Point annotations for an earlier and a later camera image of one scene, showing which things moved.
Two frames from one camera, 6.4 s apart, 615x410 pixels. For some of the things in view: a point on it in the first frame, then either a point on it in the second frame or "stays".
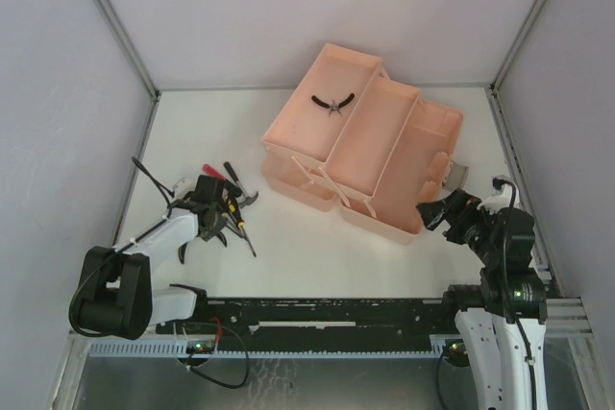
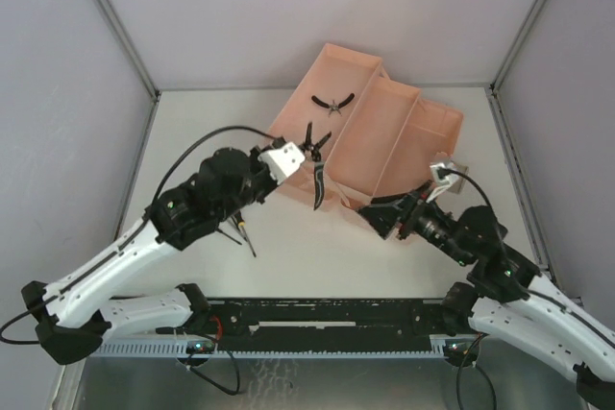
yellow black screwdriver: [234, 210] stays
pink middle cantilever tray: [365, 147] stays
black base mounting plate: [315, 322] stays
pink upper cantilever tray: [314, 118] stays
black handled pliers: [332, 107] stays
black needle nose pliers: [181, 250] -> [313, 152]
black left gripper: [214, 220] -> [309, 153]
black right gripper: [445, 213] -> [390, 218]
